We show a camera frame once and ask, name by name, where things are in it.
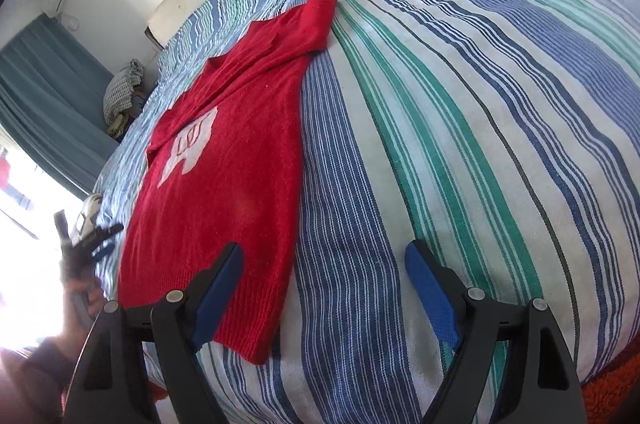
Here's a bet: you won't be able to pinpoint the red sweater with white dog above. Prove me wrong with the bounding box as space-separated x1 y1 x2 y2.
117 0 337 364

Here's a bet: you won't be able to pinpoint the pile of folded clothes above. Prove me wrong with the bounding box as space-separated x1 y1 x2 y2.
102 59 144 140

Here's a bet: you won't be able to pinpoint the person's left hand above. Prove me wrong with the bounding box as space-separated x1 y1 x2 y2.
53 276 106 360

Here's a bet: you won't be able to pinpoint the patterned cream pillow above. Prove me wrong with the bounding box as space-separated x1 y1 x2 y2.
70 193 102 243

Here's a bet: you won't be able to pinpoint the orange fuzzy trousers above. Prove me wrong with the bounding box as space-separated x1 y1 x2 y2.
582 343 639 423

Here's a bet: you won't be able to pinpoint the teal curtain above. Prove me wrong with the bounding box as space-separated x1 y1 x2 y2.
1 15 118 199

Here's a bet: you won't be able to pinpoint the striped blue green bedspread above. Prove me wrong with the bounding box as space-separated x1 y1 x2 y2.
96 0 639 423

